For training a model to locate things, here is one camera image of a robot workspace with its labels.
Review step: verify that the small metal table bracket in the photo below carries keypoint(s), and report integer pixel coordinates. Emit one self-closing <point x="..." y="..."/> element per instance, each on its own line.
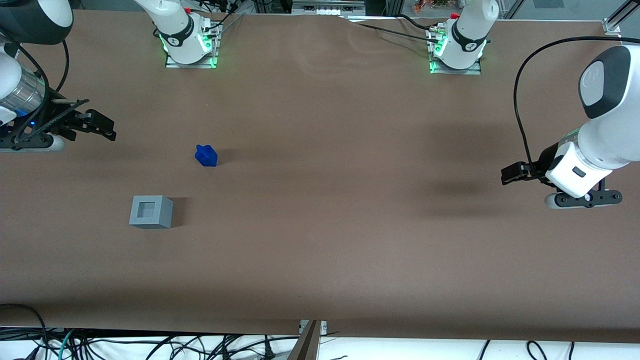
<point x="324" y="327"/>

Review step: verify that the table cover sheet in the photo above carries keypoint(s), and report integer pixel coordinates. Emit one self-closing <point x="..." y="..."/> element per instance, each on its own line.
<point x="320" y="200"/>

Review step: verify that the aluminium frame post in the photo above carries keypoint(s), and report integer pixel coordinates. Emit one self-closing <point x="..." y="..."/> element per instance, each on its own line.
<point x="395" y="7"/>

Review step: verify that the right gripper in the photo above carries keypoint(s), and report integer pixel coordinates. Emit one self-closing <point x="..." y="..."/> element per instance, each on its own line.
<point x="56" y="121"/>

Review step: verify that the aluminium corner profile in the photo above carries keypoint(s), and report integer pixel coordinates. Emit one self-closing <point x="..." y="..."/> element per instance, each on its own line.
<point x="612" y="25"/>

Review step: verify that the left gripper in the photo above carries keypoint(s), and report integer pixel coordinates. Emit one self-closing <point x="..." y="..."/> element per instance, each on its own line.
<point x="542" y="162"/>

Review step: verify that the gray cube base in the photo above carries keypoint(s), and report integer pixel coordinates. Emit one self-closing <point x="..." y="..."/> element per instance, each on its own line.
<point x="160" y="215"/>

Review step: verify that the wooden table leg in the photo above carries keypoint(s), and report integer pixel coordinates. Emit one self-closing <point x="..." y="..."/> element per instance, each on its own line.
<point x="306" y="345"/>

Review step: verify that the orange background clutter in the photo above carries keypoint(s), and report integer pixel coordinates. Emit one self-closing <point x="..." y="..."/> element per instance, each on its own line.
<point x="425" y="6"/>

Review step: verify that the blue plastic part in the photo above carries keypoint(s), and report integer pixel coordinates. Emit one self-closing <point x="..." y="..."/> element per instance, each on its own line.
<point x="206" y="157"/>

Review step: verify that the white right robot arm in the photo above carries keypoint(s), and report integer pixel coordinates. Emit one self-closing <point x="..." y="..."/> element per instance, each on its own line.
<point x="175" y="30"/>

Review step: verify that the white power strip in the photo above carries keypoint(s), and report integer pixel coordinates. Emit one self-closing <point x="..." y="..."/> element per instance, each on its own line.
<point x="325" y="9"/>

